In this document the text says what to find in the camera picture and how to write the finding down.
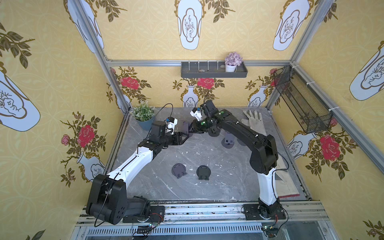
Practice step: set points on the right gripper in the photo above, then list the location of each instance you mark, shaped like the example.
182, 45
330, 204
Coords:
196, 125

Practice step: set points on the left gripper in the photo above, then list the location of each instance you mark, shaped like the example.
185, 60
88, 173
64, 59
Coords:
181, 138

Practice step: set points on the black phone stand front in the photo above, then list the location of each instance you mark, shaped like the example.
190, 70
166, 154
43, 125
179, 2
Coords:
203, 172

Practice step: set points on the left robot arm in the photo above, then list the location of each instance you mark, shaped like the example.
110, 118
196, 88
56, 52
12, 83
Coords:
108, 200

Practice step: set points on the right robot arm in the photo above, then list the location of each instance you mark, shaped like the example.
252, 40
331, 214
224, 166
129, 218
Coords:
264, 154

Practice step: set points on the purple phone stand front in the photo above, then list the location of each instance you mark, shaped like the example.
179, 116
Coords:
179, 170

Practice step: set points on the green plant blue pot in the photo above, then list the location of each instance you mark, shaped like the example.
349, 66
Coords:
144, 115

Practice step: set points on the grey work glove back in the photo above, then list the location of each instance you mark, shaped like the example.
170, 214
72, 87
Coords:
254, 121

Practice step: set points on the purple flower white pot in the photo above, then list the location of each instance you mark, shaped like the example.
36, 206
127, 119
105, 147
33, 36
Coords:
232, 61

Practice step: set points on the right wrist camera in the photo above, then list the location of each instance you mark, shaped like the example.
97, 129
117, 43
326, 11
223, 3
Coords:
197, 114

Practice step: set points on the grey wall shelf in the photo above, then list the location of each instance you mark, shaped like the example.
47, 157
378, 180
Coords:
211, 69

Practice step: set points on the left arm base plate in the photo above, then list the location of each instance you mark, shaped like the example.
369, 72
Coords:
152, 214

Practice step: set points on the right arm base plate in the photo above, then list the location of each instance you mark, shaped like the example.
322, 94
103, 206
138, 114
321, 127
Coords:
261, 211

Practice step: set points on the black wire mesh basket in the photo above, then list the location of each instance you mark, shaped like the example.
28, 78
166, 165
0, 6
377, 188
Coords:
308, 109

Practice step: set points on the aluminium frame rail front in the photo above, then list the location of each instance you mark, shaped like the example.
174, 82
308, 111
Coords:
303, 218

